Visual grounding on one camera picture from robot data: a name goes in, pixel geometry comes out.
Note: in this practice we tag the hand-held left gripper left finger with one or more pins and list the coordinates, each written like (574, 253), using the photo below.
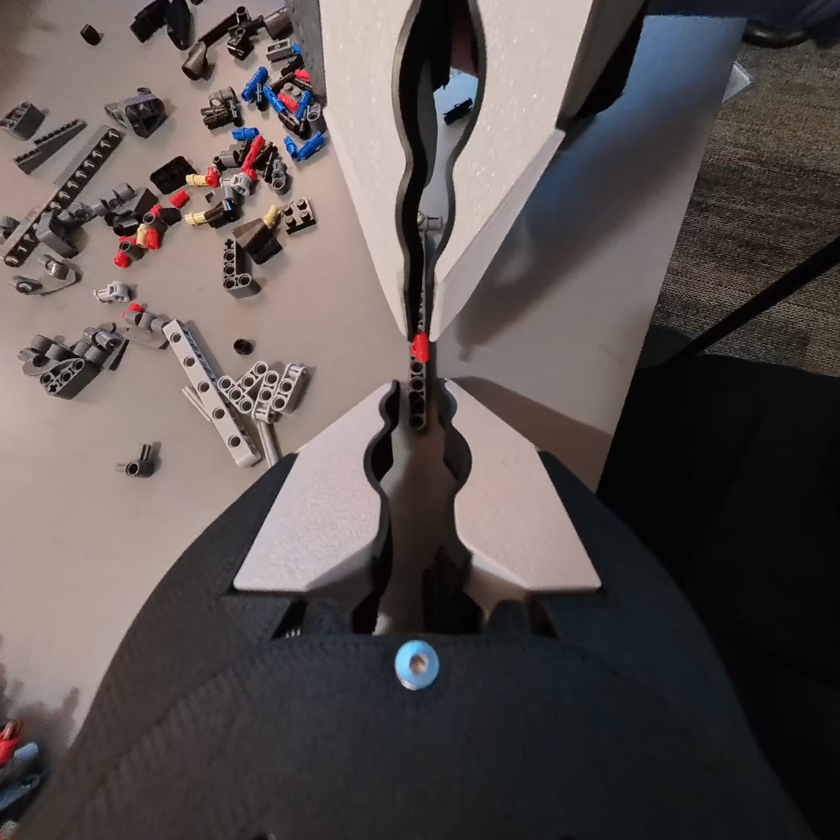
(315, 525)

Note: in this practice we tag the small black lego bush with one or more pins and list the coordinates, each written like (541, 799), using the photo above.
(244, 346)

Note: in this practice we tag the partly built lego model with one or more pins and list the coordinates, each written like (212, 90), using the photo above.
(13, 748)

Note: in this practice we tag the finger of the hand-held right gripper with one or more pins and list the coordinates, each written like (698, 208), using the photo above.
(525, 79)
(361, 98)

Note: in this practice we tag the black lego pin connector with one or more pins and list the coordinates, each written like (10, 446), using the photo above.
(459, 109)

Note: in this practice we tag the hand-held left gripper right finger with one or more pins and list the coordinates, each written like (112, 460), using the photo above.
(525, 525)

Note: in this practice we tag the pile of loose lego pieces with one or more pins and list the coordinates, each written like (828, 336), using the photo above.
(249, 157)

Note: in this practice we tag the red lego pin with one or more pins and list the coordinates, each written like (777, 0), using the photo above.
(420, 346)

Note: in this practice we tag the long light grey lego beam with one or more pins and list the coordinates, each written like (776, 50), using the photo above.
(210, 394)

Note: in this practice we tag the long black lego beam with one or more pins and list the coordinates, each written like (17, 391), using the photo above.
(418, 394)

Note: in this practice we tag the black metal rod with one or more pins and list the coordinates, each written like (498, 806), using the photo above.
(754, 298)

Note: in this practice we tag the long dark grey lego beam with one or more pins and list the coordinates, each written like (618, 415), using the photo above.
(72, 190)

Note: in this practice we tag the dark grey angled lego beam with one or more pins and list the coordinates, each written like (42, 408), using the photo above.
(231, 272)

